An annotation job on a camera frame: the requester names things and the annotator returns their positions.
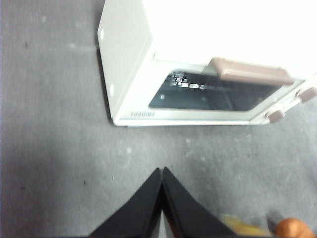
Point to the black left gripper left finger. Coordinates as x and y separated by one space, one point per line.
138 213

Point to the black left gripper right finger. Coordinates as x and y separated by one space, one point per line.
188 213

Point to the cream oven control knob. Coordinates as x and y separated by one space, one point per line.
307 94
275 116

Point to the cream Toshiba toaster oven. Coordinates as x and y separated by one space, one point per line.
198 27

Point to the yellow corn cob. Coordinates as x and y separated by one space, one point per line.
247 226

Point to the brown sweet potato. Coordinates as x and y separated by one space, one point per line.
293 229

